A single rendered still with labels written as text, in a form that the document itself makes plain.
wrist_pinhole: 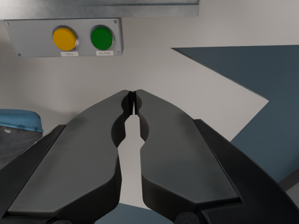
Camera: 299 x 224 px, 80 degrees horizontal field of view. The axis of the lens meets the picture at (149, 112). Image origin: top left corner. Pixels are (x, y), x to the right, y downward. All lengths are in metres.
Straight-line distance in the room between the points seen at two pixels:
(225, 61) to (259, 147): 1.10
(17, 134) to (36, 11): 0.22
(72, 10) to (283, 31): 0.50
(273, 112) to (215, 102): 1.46
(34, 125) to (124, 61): 0.26
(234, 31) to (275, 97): 1.45
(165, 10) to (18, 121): 0.34
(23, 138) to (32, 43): 0.18
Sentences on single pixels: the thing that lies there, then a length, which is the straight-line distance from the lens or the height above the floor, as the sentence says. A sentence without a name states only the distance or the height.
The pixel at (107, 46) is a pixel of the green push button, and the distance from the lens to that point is 0.38.
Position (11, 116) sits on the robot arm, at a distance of 0.40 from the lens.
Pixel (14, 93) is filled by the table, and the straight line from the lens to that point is 0.64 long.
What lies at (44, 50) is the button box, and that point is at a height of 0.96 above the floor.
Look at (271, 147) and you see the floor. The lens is 2.36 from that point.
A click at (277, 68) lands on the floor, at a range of 1.80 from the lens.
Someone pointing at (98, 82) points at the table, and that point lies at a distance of 0.53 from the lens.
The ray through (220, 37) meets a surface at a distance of 0.53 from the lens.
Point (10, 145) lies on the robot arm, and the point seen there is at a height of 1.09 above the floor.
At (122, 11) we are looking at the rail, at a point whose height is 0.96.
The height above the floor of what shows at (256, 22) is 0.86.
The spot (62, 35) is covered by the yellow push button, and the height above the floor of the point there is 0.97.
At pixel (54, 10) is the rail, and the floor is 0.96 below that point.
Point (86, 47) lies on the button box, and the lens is 0.40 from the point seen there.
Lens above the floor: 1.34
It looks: 57 degrees down
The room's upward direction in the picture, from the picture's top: 174 degrees clockwise
